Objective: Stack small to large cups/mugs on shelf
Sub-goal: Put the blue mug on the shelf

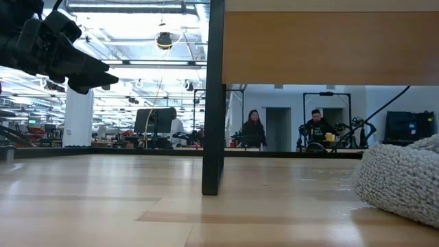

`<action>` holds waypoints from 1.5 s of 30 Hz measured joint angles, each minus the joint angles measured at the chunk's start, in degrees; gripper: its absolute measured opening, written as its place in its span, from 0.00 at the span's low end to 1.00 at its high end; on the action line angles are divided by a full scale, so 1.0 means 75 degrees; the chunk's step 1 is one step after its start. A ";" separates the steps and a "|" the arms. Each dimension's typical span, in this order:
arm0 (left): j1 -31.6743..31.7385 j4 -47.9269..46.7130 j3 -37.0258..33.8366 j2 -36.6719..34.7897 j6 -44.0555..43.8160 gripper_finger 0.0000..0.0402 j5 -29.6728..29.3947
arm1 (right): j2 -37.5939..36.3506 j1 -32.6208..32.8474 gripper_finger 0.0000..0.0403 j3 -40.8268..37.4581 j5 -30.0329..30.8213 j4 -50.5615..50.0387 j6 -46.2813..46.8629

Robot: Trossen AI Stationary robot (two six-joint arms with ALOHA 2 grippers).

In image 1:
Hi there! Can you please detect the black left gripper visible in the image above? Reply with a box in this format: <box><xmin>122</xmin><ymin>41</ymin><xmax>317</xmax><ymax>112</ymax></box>
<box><xmin>16</xmin><ymin>9</ymin><xmax>119</xmax><ymax>96</ymax></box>

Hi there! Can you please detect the black shelf leg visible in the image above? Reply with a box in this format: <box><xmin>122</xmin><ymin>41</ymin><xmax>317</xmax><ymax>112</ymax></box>
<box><xmin>201</xmin><ymin>0</ymin><xmax>228</xmax><ymax>197</ymax></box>

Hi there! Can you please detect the white pillar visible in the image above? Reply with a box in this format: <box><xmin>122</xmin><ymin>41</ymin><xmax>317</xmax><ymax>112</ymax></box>
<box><xmin>62</xmin><ymin>87</ymin><xmax>95</xmax><ymax>148</ymax></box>

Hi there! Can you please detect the long ceiling light fixture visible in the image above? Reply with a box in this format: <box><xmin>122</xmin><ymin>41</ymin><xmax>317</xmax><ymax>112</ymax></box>
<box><xmin>102</xmin><ymin>59</ymin><xmax>209</xmax><ymax>70</ymax></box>

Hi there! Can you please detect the dark background monitor on stand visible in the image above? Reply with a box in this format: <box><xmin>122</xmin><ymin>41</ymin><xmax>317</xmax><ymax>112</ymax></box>
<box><xmin>133</xmin><ymin>107</ymin><xmax>174</xmax><ymax>149</ymax></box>

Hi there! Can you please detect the black ceiling dome device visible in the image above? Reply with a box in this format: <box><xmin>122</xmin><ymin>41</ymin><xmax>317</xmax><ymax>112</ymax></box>
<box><xmin>156</xmin><ymin>32</ymin><xmax>174</xmax><ymax>51</ymax></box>

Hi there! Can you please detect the person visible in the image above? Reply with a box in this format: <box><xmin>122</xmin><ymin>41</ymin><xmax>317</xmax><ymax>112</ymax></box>
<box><xmin>241</xmin><ymin>109</ymin><xmax>268</xmax><ymax>151</ymax></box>
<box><xmin>305</xmin><ymin>108</ymin><xmax>340</xmax><ymax>148</ymax></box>
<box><xmin>169</xmin><ymin>107</ymin><xmax>185</xmax><ymax>148</ymax></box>

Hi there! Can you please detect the grey terry cloth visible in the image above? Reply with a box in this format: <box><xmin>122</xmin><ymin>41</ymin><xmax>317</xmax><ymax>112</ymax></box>
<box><xmin>352</xmin><ymin>133</ymin><xmax>439</xmax><ymax>229</ymax></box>

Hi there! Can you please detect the black aluminium table frame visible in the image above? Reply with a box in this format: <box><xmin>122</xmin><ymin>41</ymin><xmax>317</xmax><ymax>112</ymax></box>
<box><xmin>13</xmin><ymin>146</ymin><xmax>364</xmax><ymax>160</ymax></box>

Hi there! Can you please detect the small grey metal post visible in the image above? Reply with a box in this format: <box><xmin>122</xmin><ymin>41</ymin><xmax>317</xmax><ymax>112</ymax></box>
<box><xmin>5</xmin><ymin>143</ymin><xmax>16</xmax><ymax>164</ymax></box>

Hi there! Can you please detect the black metal frame stand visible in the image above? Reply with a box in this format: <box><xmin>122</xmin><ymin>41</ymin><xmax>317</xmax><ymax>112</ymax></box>
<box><xmin>302</xmin><ymin>91</ymin><xmax>353</xmax><ymax>138</ymax></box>
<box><xmin>192</xmin><ymin>88</ymin><xmax>246</xmax><ymax>148</ymax></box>

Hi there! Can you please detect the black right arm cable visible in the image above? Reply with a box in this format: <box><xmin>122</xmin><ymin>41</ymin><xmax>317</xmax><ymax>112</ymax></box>
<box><xmin>330</xmin><ymin>85</ymin><xmax>412</xmax><ymax>154</ymax></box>

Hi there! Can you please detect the dark wall screen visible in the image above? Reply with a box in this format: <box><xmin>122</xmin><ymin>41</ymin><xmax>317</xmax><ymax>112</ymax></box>
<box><xmin>385</xmin><ymin>110</ymin><xmax>436</xmax><ymax>141</ymax></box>

